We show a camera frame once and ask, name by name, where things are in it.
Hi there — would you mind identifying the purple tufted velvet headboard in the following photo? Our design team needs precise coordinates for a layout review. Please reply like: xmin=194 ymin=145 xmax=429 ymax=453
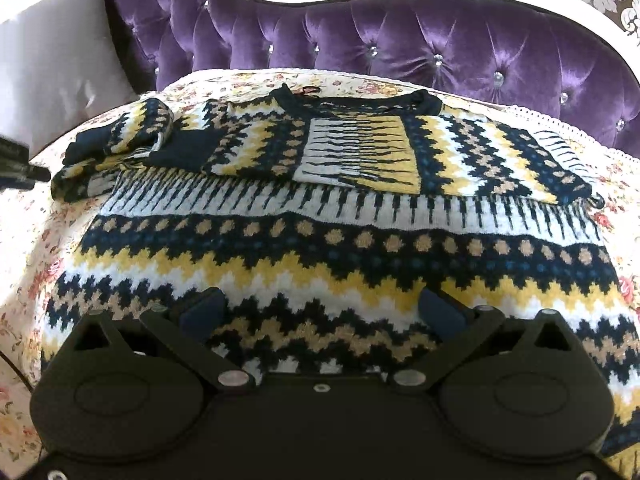
xmin=0 ymin=0 xmax=640 ymax=161

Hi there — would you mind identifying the floral quilted blanket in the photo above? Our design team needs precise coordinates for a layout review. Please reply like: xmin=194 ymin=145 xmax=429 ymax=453
xmin=0 ymin=67 xmax=640 ymax=480

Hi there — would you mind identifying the navy yellow patterned knit sweater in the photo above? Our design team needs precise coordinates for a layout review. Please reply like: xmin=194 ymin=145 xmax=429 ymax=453
xmin=42 ymin=85 xmax=633 ymax=476

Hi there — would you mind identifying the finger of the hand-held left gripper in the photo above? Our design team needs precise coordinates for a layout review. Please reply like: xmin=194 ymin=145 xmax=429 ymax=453
xmin=0 ymin=135 xmax=52 ymax=191

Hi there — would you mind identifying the grey cushion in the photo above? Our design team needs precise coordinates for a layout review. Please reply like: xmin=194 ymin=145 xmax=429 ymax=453
xmin=0 ymin=0 xmax=139 ymax=153

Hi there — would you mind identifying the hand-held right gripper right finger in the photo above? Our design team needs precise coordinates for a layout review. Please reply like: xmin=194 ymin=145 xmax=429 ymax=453
xmin=387 ymin=287 xmax=588 ymax=395

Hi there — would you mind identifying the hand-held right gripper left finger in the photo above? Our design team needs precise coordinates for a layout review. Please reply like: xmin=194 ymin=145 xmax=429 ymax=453
xmin=62 ymin=287 xmax=257 ymax=394

